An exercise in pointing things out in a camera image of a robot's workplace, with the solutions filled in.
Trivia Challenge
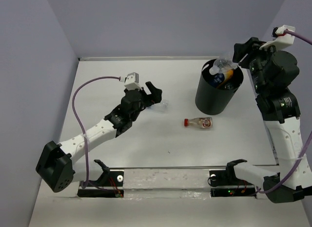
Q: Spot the clear crushed bottle white cap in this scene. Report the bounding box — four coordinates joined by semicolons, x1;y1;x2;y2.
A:
224;83;235;90

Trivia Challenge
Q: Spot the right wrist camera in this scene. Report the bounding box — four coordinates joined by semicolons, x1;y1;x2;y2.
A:
259;25;295;50

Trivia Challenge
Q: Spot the black cylindrical bin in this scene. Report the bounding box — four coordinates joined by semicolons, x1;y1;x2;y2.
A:
195;59;244;115

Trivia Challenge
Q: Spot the small bottle red cap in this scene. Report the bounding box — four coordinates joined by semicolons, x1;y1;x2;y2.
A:
183;117;213;129

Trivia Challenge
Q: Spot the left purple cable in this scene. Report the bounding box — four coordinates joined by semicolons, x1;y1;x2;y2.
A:
72;76;127;190

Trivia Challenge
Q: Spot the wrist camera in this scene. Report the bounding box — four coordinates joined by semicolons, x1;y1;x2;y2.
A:
124;72;142;90
259;25;295;50

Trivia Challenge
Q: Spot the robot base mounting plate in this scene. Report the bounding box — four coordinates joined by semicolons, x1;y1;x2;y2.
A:
77;168;255;199

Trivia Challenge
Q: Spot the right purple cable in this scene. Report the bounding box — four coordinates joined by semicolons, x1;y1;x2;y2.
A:
255;29;312;195

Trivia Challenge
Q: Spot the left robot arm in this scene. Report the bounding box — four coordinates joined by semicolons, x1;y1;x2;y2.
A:
36;82;162;193

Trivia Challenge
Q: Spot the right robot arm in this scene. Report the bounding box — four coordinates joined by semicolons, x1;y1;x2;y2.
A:
224;37;312;204

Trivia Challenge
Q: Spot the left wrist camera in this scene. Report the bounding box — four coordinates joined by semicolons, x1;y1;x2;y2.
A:
124;72;142;90

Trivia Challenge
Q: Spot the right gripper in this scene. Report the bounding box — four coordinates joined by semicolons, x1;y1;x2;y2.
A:
232;36;281;93

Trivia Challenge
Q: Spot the orange juice bottle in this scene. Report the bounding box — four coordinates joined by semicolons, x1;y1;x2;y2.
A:
210;69;234;88

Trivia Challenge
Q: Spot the clear bottle blue label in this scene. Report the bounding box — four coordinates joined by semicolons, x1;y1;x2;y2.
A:
147;100;169;113

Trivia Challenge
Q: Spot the clear bottle blue cap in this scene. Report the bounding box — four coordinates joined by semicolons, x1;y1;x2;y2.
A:
209;52;237;75

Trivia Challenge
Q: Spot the purple cable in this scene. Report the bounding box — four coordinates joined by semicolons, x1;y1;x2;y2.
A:
255;29;312;195
72;76;127;190

